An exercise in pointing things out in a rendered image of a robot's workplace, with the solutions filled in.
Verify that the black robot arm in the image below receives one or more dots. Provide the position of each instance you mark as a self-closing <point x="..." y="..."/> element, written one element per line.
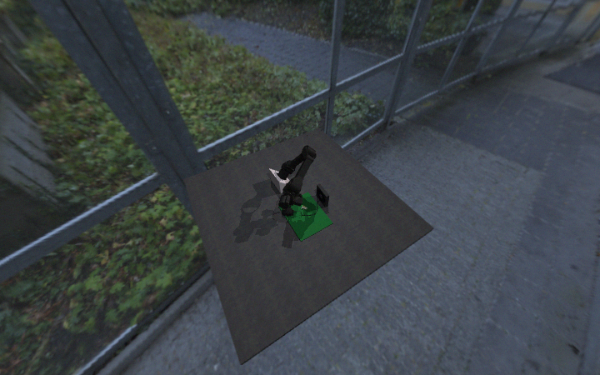
<point x="295" y="184"/>

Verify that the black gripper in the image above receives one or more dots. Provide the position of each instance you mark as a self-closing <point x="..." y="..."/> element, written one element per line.
<point x="288" y="211"/>

